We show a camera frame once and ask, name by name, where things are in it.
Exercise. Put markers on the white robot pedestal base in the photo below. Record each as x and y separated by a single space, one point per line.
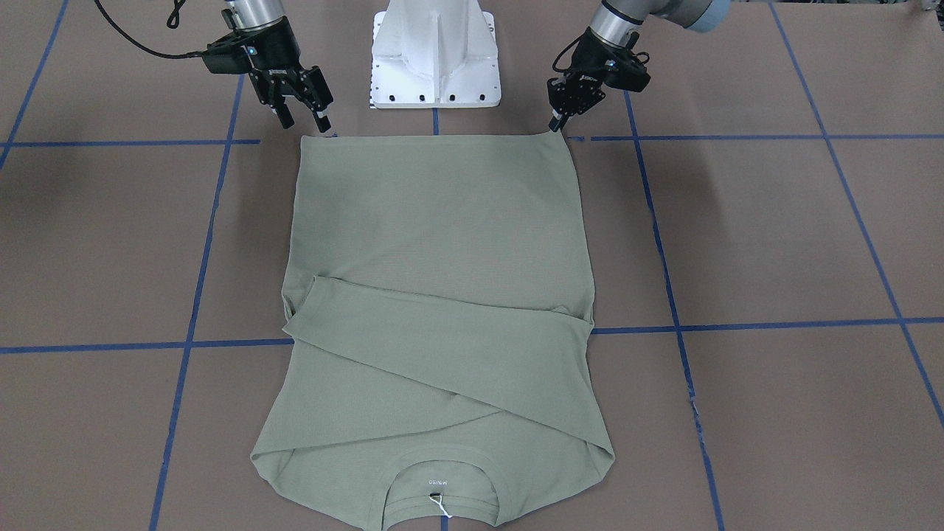
434 54

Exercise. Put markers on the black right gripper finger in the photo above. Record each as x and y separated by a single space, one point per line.
320 115
284 114

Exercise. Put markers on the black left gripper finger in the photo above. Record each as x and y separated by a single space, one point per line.
558 121

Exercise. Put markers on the olive green long-sleeve shirt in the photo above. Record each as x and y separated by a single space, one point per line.
440 296

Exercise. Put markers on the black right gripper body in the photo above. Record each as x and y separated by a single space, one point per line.
274 53

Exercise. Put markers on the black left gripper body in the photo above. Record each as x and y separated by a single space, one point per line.
590 65

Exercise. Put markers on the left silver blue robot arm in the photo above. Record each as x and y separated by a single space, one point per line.
613 20

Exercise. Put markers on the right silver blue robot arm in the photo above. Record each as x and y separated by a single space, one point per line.
253 14

